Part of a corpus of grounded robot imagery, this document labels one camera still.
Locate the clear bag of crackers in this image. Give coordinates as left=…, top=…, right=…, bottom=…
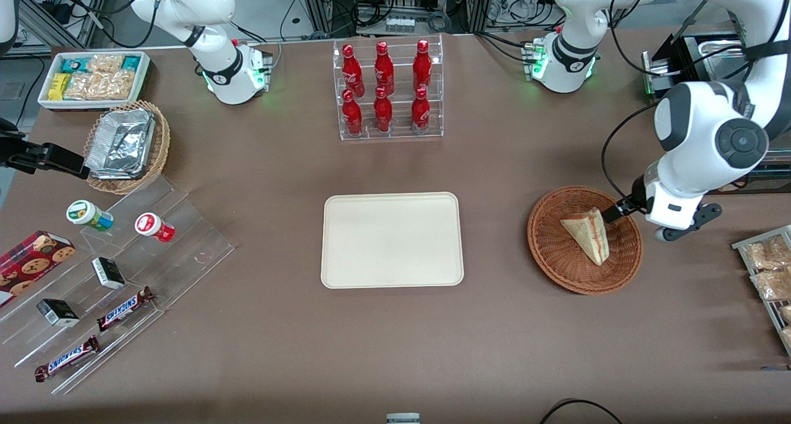
left=65, top=72, right=135, bottom=100
left=87, top=54, right=124, bottom=75

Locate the small black carton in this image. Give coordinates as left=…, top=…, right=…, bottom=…
left=91, top=257, right=127, bottom=290
left=36, top=299, right=80, bottom=327

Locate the black appliance with metal tray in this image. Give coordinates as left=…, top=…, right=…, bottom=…
left=641, top=32, right=791, bottom=195

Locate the light tan wicker basket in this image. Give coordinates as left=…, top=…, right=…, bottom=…
left=83, top=100, right=171, bottom=195

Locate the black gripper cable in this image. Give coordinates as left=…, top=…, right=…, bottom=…
left=601, top=101, right=662, bottom=203

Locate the yellow snack pack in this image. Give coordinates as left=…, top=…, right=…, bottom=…
left=48, top=73, right=72, bottom=101

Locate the clear acrylic bottle rack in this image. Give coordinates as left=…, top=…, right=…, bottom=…
left=332, top=35, right=444, bottom=142

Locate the clear acrylic stepped display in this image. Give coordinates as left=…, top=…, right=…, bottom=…
left=0, top=176, right=237, bottom=395

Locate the triangular sandwich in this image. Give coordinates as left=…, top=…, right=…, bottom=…
left=560, top=208, right=611, bottom=266

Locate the Snickers chocolate bar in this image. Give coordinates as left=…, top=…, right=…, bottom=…
left=34, top=336, right=100, bottom=383
left=97, top=286, right=155, bottom=332

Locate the green lid yogurt cup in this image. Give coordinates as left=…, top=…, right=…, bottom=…
left=66, top=200, right=114, bottom=232

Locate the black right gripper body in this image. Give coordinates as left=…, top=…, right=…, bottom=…
left=0, top=118, right=27, bottom=168

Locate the brown wicker basket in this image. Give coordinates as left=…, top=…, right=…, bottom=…
left=527, top=185, right=644, bottom=295

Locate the grey wire rack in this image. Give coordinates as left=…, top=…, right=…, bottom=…
left=732, top=225, right=791, bottom=357

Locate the white snack bin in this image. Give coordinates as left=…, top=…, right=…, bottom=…
left=38, top=51, right=152, bottom=112

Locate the black looped table cable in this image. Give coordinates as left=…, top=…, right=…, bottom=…
left=539, top=399, right=625, bottom=424

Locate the red lid yogurt cup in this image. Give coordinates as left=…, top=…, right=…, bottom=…
left=135, top=213, right=176, bottom=244

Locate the beige plastic tray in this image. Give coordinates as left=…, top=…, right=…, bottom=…
left=321, top=192, right=465, bottom=289

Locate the red soda bottle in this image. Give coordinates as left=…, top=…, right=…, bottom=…
left=411, top=87, right=431, bottom=134
left=374, top=41, right=395, bottom=95
left=342, top=44, right=365, bottom=97
left=413, top=39, right=432, bottom=92
left=373, top=87, right=394, bottom=133
left=342, top=90, right=363, bottom=136

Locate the aluminium foil tray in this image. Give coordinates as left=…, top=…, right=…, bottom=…
left=85, top=108, right=156, bottom=180

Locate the red tartan cookie box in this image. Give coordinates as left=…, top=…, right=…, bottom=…
left=0, top=230, right=77, bottom=308

